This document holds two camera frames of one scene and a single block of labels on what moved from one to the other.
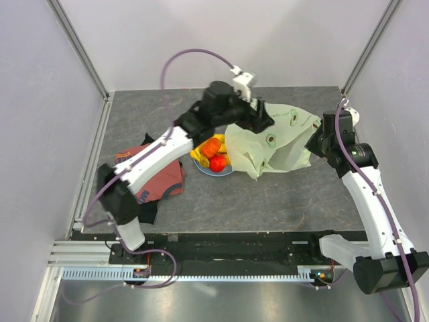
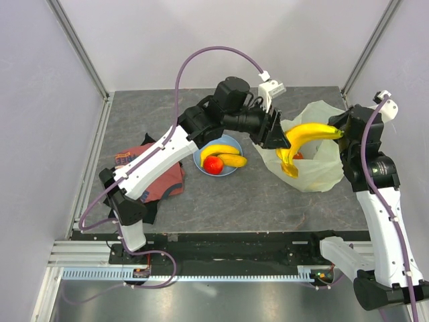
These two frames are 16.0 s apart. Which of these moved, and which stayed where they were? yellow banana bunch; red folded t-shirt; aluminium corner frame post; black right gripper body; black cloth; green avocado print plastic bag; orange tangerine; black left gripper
Moved: orange tangerine; yellow banana bunch; black right gripper body; green avocado print plastic bag; black left gripper
Stayed: aluminium corner frame post; red folded t-shirt; black cloth
